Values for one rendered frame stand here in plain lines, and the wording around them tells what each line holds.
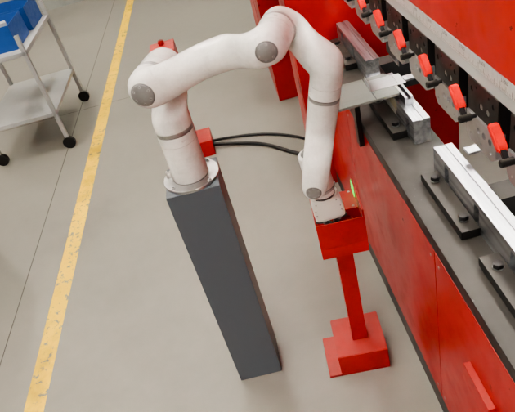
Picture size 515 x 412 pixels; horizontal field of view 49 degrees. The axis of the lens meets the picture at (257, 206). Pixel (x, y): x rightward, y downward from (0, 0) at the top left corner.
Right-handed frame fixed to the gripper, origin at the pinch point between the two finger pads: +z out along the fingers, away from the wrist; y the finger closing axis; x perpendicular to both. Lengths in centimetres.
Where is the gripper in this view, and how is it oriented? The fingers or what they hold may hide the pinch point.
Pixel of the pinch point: (334, 227)
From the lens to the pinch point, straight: 190.6
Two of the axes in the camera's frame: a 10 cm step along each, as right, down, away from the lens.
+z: 3.1, 7.5, 5.8
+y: -9.5, 2.9, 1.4
